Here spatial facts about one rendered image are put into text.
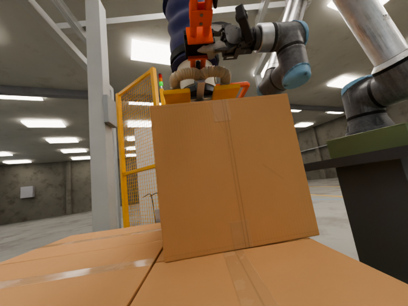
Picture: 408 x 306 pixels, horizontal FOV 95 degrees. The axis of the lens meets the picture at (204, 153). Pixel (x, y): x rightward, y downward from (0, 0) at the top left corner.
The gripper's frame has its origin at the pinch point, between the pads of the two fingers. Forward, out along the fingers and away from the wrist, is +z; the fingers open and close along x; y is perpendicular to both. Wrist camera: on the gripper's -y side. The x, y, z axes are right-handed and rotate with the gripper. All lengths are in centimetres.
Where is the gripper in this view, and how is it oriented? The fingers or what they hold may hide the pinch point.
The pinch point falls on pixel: (199, 38)
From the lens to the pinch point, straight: 71.4
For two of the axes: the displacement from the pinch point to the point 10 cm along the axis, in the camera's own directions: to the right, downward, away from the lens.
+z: -9.9, 1.3, -0.9
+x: -1.5, -9.7, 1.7
